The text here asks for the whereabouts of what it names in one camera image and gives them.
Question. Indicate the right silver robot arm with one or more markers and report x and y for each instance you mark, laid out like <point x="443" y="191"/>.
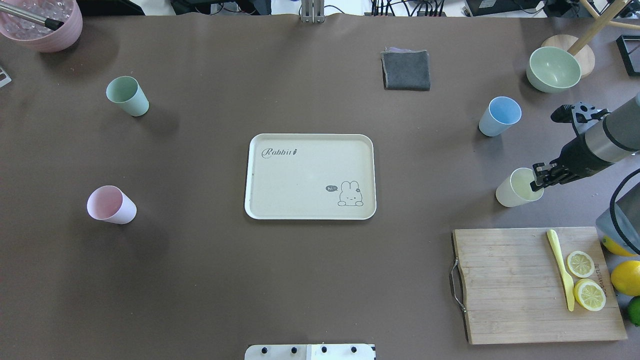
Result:
<point x="602" y="138"/>

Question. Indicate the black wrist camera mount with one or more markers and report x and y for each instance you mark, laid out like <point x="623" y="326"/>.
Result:
<point x="581" y="116"/>

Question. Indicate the whole yellow lemon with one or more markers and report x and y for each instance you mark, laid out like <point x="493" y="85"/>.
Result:
<point x="625" y="278"/>
<point x="615" y="248"/>

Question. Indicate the pink bowl with ice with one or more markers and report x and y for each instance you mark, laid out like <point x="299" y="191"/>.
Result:
<point x="42" y="25"/>

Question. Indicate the wine glass rack tray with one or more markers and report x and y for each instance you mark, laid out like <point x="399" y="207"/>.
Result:
<point x="629" y="48"/>

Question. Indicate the lemon half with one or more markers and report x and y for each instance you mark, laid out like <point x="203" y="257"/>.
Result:
<point x="589" y="295"/>
<point x="580" y="264"/>

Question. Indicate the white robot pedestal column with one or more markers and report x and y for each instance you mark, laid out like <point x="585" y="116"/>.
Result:
<point x="322" y="351"/>

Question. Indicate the lemon half right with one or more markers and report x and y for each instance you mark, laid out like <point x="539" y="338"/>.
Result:
<point x="589" y="295"/>

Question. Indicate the pink plastic cup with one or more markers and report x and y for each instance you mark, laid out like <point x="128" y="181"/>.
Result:
<point x="111" y="205"/>

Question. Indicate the whole yellow lemon right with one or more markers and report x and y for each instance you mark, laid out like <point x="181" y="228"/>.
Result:
<point x="615" y="248"/>

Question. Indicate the white wire rack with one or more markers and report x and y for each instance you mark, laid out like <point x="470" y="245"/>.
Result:
<point x="5" y="79"/>

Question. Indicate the cream plastic cup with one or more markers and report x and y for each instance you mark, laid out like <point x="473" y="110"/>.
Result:
<point x="516" y="189"/>

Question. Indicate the cream rabbit tray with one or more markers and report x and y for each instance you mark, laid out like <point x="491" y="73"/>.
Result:
<point x="310" y="176"/>

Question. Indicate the lemon half left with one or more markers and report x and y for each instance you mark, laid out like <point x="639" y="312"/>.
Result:
<point x="580" y="264"/>

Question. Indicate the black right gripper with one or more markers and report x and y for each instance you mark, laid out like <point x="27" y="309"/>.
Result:
<point x="576" y="156"/>

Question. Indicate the green plastic cup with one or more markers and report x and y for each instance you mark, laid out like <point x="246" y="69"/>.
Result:
<point x="127" y="93"/>

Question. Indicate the whole yellow lemon left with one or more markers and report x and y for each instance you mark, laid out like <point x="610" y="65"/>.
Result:
<point x="625" y="278"/>

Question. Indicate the blue plastic cup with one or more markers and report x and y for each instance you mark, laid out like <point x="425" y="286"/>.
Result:
<point x="501" y="113"/>

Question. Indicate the grey folded cloth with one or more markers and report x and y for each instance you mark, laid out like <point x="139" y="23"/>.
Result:
<point x="405" y="69"/>

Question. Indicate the yellow plastic knife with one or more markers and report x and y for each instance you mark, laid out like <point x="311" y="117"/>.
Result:
<point x="566" y="278"/>

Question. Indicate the aluminium frame post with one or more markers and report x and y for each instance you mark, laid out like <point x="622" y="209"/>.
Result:
<point x="312" y="11"/>

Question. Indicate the wooden cutting board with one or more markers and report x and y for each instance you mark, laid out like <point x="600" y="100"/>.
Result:
<point x="512" y="292"/>

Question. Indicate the wooden mug tree stand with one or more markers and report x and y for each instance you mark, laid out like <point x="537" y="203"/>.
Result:
<point x="578" y="47"/>

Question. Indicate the green bowl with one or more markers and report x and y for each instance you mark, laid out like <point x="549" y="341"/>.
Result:
<point x="552" y="70"/>

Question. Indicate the green lime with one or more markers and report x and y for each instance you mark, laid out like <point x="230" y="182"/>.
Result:
<point x="633" y="311"/>

